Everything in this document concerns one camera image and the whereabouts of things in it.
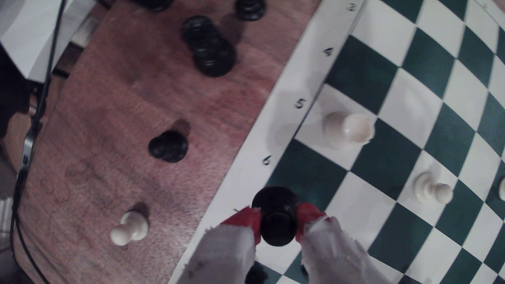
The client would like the black cable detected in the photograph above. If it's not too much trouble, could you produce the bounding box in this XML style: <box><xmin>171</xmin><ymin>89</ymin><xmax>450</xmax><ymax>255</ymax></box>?
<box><xmin>10</xmin><ymin>0</ymin><xmax>68</xmax><ymax>284</ymax></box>

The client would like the black chess piece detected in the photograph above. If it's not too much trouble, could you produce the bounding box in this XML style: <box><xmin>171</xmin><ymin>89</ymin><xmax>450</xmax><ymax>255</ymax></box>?
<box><xmin>181</xmin><ymin>16</ymin><xmax>237</xmax><ymax>77</ymax></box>
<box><xmin>134</xmin><ymin>0</ymin><xmax>174</xmax><ymax>12</ymax></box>
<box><xmin>235</xmin><ymin>0</ymin><xmax>267</xmax><ymax>21</ymax></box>

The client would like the white chess rook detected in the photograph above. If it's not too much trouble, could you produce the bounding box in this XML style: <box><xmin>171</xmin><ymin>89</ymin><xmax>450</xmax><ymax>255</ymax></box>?
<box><xmin>323</xmin><ymin>111</ymin><xmax>375</xmax><ymax>150</ymax></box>

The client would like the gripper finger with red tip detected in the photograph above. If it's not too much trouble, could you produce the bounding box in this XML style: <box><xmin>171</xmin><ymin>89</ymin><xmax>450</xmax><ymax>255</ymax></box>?
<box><xmin>296</xmin><ymin>203</ymin><xmax>391</xmax><ymax>284</ymax></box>
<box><xmin>175</xmin><ymin>206</ymin><xmax>263</xmax><ymax>284</ymax></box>

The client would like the black chess pawn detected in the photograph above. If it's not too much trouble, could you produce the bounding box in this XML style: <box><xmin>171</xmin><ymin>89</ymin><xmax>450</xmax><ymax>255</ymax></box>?
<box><xmin>148</xmin><ymin>130</ymin><xmax>189</xmax><ymax>163</ymax></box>
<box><xmin>251</xmin><ymin>186</ymin><xmax>299</xmax><ymax>247</ymax></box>

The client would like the green white chess board mat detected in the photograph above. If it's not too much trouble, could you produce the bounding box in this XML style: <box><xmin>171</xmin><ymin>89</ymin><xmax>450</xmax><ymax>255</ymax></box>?
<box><xmin>168</xmin><ymin>0</ymin><xmax>505</xmax><ymax>284</ymax></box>

